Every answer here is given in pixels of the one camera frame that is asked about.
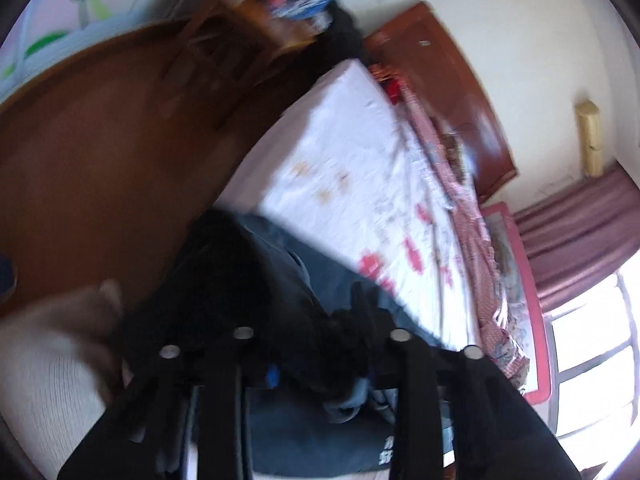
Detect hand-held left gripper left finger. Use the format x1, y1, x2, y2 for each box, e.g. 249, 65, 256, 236
56, 326, 280, 480

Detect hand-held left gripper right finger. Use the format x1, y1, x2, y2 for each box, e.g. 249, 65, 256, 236
350, 282, 583, 480

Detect dark teal pants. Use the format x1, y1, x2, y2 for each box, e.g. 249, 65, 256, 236
120, 207, 453, 476

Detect pink framed board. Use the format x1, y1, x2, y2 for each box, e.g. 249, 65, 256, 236
480, 202, 553, 406

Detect pink checked quilt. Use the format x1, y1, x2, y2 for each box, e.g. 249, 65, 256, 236
370, 65, 531, 391

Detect window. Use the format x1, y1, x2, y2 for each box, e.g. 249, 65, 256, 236
545, 260, 640, 480

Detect bed with floral sheet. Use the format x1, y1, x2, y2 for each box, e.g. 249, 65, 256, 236
215, 59, 501, 356

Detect purple curtain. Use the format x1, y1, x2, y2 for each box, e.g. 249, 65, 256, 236
512, 165, 640, 313

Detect cream cloth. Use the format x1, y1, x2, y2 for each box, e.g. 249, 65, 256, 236
0, 280, 126, 480

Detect wooden headboard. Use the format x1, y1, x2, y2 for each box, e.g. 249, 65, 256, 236
362, 1, 518, 201

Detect black cloth pile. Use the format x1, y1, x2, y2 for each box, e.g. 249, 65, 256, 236
295, 0, 368, 76

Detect beige wall holder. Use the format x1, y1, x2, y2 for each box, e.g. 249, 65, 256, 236
574, 101, 605, 177

